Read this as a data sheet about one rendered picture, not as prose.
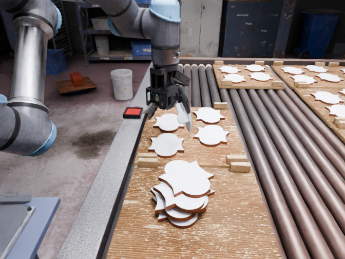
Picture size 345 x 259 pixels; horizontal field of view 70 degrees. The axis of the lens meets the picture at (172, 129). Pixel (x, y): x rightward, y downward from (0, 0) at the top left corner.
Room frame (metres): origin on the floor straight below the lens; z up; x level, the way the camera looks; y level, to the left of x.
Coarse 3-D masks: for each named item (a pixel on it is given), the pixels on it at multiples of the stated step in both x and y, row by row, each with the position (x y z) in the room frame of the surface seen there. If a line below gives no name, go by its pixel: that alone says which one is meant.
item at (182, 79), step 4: (176, 72) 0.68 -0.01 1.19; (180, 72) 0.70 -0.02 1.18; (172, 76) 0.68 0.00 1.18; (176, 76) 0.68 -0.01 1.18; (180, 76) 0.70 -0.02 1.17; (184, 76) 0.73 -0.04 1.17; (176, 80) 0.71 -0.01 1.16; (180, 80) 0.70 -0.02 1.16; (184, 80) 0.72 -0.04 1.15; (188, 80) 0.75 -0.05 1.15; (180, 84) 0.74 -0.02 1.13; (184, 84) 0.74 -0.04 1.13; (188, 84) 0.75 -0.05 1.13
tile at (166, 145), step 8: (160, 136) 0.73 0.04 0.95; (168, 136) 0.73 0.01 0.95; (176, 136) 0.73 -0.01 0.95; (152, 144) 0.68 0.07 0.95; (160, 144) 0.68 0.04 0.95; (168, 144) 0.68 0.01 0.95; (176, 144) 0.68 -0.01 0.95; (160, 152) 0.64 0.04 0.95; (168, 152) 0.64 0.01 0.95; (176, 152) 0.64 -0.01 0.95
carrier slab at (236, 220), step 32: (128, 192) 0.48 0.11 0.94; (224, 192) 0.48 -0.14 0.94; (256, 192) 0.48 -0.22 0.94; (128, 224) 0.38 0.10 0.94; (160, 224) 0.38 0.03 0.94; (224, 224) 0.38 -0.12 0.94; (256, 224) 0.38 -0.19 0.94; (128, 256) 0.30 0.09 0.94; (160, 256) 0.30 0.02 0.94; (192, 256) 0.30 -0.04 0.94; (224, 256) 0.30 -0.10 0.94; (256, 256) 0.30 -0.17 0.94
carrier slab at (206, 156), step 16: (160, 112) 0.95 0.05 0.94; (176, 112) 0.95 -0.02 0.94; (192, 112) 0.95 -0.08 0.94; (224, 112) 0.95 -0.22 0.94; (144, 128) 0.81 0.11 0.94; (192, 128) 0.81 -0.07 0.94; (224, 128) 0.81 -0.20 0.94; (144, 144) 0.70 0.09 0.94; (192, 144) 0.70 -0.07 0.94; (224, 144) 0.70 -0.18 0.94; (240, 144) 0.70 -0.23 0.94; (160, 160) 0.61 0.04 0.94; (192, 160) 0.61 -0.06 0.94; (208, 160) 0.61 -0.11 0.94; (224, 160) 0.61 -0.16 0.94
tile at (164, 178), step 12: (168, 168) 0.49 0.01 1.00; (180, 168) 0.49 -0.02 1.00; (192, 168) 0.49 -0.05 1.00; (168, 180) 0.45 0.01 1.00; (180, 180) 0.45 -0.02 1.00; (192, 180) 0.45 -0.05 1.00; (204, 180) 0.45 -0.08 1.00; (180, 192) 0.41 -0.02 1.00; (192, 192) 0.41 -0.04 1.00; (204, 192) 0.41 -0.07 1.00
